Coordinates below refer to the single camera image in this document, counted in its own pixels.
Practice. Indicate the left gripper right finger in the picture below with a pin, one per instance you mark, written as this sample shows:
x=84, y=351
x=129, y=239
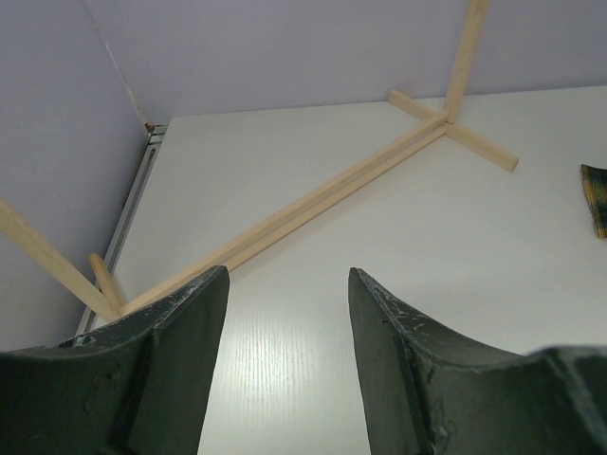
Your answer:
x=427, y=389

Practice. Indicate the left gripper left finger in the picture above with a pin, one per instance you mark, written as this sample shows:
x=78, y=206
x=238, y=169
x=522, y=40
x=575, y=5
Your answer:
x=138, y=385

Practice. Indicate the yellow plaid shirt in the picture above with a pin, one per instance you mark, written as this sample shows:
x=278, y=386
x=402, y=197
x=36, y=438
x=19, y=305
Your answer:
x=594, y=185

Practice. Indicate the wooden clothes rack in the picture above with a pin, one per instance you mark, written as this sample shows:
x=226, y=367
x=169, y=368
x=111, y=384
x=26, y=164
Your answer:
x=102, y=297

